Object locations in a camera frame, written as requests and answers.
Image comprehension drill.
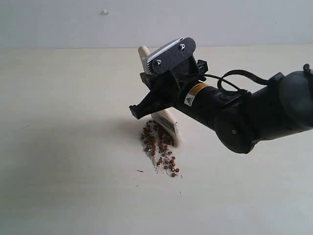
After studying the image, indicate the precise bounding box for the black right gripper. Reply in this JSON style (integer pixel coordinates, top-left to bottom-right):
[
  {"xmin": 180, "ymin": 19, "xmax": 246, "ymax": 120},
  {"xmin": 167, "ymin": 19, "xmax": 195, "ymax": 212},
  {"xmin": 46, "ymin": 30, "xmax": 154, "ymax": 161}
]
[{"xmin": 129, "ymin": 56, "xmax": 208, "ymax": 119}]

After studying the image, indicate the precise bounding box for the brown beads and white powder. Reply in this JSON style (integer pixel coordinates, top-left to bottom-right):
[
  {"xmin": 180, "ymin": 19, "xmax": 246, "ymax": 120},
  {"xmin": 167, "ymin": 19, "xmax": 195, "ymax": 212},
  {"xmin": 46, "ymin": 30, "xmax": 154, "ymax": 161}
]
[{"xmin": 140, "ymin": 119, "xmax": 184, "ymax": 179}]

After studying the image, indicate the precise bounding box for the white paint brush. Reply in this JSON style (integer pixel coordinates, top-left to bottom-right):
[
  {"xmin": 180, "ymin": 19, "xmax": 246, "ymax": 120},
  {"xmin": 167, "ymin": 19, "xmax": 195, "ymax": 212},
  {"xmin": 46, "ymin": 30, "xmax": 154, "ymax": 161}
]
[{"xmin": 137, "ymin": 46, "xmax": 182, "ymax": 147}]

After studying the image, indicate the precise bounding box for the white wall plug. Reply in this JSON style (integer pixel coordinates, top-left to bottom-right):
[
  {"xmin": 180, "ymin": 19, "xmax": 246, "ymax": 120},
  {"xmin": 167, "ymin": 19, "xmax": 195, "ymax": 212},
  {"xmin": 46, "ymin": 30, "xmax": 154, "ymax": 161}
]
[{"xmin": 100, "ymin": 9, "xmax": 110, "ymax": 16}]

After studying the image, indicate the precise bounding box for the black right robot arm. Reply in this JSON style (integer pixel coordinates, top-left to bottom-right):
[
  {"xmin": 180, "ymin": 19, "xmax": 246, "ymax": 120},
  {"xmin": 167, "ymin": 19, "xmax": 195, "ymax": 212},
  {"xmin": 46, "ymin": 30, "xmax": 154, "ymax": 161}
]
[{"xmin": 130, "ymin": 58, "xmax": 313, "ymax": 154}]

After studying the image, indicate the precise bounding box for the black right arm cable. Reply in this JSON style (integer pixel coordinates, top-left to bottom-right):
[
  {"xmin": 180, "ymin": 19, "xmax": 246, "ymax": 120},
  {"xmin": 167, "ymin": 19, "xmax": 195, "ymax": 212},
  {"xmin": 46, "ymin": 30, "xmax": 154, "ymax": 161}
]
[{"xmin": 202, "ymin": 63, "xmax": 313, "ymax": 95}]

